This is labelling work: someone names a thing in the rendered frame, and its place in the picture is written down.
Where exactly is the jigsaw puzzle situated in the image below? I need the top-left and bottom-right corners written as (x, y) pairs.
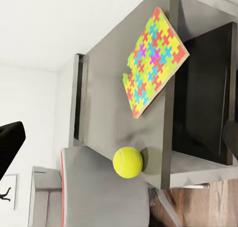
top-left (123, 8), bottom-right (189, 118)

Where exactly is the tennis ball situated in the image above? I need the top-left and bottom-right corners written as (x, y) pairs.
top-left (113, 147), bottom-right (143, 178)

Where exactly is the toy box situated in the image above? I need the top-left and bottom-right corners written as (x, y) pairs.
top-left (28, 166), bottom-right (63, 227)

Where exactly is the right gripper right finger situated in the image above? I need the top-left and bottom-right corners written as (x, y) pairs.
top-left (222, 121), bottom-right (238, 161)

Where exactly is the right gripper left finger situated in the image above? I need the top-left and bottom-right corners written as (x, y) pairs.
top-left (0, 121), bottom-right (26, 180)

